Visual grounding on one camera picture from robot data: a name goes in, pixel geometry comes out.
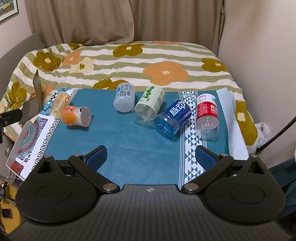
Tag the yellow label clear cup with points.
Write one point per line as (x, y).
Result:
(61, 101)

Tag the blue plastic cup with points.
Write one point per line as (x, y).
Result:
(169, 122)

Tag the beige curtain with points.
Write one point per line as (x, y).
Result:
(100, 22)

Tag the framed wall picture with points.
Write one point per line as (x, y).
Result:
(8, 8)

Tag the green label clear cup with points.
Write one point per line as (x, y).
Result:
(149, 105)

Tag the floral striped bed quilt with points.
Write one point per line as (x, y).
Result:
(174, 66)

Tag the grey bed headboard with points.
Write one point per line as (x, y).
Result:
(11, 59)

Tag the white blue label cup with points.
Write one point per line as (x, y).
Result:
(124, 98)

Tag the orange dragon label cup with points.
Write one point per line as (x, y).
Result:
(74, 116)

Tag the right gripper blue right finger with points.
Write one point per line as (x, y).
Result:
(215, 166)

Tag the teal patterned tablecloth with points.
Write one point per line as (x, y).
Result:
(135, 154)

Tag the red label clear cup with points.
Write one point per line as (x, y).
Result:
(207, 116)

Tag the grey open laptop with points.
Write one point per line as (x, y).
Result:
(34, 106)

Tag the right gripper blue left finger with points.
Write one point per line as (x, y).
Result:
(87, 165)

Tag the white plastic bag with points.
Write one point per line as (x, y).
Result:
(263, 134)

